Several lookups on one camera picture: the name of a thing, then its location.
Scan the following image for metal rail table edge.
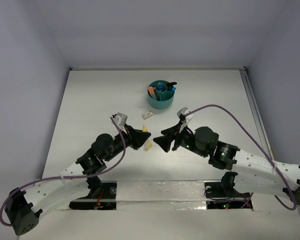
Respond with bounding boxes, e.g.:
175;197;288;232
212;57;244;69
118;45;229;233
239;68;274;159

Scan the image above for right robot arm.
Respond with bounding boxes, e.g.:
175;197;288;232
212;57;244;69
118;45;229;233
153;123;300;206

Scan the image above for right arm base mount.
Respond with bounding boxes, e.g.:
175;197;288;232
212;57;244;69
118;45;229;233
204;171;253;210

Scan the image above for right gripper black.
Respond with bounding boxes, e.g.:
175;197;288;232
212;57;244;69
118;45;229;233
153;119;208;158

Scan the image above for orange highlighter piece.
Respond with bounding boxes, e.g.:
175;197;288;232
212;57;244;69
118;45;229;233
147;86;155;91

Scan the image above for clear orange-tipped highlighter body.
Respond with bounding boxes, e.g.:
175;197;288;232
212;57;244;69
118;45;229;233
149;90;157;100

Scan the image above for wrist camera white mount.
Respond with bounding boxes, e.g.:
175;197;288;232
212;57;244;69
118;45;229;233
112;112;128;132
177;107;194;133

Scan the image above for teal round compartment organizer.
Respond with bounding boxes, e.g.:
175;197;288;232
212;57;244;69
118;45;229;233
147;80;175;110

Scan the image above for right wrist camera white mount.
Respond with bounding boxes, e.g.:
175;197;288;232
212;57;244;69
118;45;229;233
177;107;194;133

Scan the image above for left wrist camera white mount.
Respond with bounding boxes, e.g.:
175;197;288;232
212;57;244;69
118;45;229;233
112;112;128;132

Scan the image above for yellow highlighter body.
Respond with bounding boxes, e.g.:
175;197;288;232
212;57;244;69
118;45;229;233
141;125;148;133

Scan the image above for yellow highlighter cap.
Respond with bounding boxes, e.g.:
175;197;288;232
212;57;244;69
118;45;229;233
144;140;153;152

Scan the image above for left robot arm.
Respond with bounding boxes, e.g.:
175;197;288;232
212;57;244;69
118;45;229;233
1;124;151;236

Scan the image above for clear spray bottle blue cap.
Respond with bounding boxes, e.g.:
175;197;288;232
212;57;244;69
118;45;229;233
156;82;163;91

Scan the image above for white eraser in sleeve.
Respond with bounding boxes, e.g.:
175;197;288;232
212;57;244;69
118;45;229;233
142;111;154;120

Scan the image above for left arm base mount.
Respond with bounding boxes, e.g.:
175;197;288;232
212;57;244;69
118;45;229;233
68;181;118;211

